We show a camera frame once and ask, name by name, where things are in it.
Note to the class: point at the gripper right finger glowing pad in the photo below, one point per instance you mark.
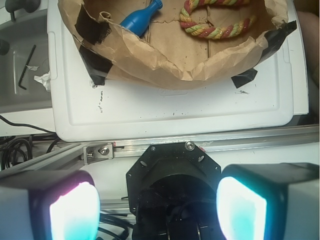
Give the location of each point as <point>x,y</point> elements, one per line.
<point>273,201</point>

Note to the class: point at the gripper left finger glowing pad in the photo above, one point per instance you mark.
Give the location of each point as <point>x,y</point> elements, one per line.
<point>48,205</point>

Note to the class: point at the blue plastic bottle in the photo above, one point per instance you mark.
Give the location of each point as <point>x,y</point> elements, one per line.
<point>138,21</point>

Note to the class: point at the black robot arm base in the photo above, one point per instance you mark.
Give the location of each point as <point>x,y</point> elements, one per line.
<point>174,197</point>

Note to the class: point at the white plastic tray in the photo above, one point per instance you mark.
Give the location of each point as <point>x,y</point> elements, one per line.
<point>121,110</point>

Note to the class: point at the crumpled white paper scrap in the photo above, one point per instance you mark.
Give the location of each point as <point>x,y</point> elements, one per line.
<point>45,80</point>

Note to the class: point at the black tape piece right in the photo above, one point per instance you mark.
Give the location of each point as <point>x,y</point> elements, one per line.
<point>244,78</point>

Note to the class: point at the black tape piece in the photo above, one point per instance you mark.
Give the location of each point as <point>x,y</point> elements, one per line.
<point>244,78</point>
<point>97,66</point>

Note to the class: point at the black tape piece left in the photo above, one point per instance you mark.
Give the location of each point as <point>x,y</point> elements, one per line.
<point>97,66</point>

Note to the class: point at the black hex key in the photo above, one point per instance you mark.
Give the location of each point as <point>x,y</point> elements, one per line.
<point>25,68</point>

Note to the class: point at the brown paper bag liner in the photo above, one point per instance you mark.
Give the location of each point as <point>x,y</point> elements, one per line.
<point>165,56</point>

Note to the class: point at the aluminium extrusion rail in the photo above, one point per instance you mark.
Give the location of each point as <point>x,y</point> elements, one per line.
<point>70,155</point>

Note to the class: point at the metal corner bracket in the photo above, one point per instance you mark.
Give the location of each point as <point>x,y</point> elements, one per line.
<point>97,152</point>

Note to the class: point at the multicolour twisted rope toy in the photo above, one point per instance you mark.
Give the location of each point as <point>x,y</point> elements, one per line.
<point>213,32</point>

